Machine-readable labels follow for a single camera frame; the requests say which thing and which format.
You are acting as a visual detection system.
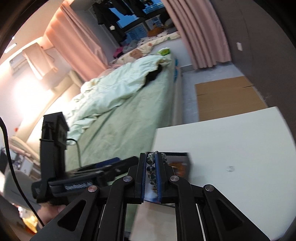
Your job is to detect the black cable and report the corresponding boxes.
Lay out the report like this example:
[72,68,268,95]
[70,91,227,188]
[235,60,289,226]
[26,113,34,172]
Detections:
[0,116,46,227]

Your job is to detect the black garment on bed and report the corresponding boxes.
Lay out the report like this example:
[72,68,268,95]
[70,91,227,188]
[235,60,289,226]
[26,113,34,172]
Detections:
[144,64,163,86]

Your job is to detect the white wall socket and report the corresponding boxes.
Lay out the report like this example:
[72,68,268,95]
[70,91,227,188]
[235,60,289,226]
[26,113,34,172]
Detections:
[236,42,243,52]

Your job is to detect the black jewelry box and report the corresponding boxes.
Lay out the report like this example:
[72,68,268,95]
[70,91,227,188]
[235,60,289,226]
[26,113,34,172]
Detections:
[144,151,191,204]

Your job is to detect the pink curtain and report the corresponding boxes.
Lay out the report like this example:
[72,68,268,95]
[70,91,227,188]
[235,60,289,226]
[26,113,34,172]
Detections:
[162,0,231,70]
[45,1,109,81]

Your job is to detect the beige padded headboard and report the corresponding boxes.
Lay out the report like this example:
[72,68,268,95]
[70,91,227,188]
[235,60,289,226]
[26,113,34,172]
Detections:
[10,70,83,153]

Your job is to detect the patterned window seat cushion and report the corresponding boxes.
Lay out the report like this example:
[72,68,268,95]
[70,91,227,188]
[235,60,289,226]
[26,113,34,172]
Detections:
[109,31,181,66]

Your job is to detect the pink left curtain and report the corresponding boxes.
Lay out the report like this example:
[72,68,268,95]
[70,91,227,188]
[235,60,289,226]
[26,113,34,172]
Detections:
[45,1,109,81]

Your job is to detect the brown bead necklace jewelry pile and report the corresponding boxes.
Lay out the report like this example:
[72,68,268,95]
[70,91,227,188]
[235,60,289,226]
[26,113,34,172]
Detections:
[168,162,187,177]

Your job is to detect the pink right curtain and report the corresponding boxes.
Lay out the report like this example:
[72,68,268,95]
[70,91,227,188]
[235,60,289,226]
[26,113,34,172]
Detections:
[162,0,231,70]

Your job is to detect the person's left hand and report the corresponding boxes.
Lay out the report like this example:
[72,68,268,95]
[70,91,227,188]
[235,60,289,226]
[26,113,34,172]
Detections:
[37,203,66,225]

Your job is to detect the bed with green sheet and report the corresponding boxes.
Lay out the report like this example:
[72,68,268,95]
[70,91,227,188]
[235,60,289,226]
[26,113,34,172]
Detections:
[65,53,178,171]

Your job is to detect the dark bead bracelet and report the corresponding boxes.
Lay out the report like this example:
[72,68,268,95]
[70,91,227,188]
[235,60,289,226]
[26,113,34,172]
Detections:
[146,151,168,191]

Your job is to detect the hanging dark clothes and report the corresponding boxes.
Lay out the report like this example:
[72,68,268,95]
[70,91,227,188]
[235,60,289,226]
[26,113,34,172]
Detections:
[92,0,163,45]

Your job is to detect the light green duvet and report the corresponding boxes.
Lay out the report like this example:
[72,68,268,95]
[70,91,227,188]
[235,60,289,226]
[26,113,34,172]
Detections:
[63,55,171,141]

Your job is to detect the white bedside table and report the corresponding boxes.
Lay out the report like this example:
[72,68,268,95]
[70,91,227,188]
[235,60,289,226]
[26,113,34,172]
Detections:
[152,107,295,240]

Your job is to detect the flattened cardboard on floor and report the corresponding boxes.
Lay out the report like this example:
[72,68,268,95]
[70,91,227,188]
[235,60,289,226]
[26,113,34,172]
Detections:
[195,76,267,121]

